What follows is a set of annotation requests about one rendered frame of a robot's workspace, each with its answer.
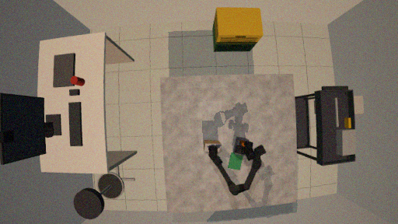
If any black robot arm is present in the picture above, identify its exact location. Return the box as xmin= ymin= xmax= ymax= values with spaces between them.
xmin=208 ymin=141 xmax=267 ymax=195

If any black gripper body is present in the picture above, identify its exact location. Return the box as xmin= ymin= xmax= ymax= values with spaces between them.
xmin=235 ymin=145 xmax=250 ymax=156

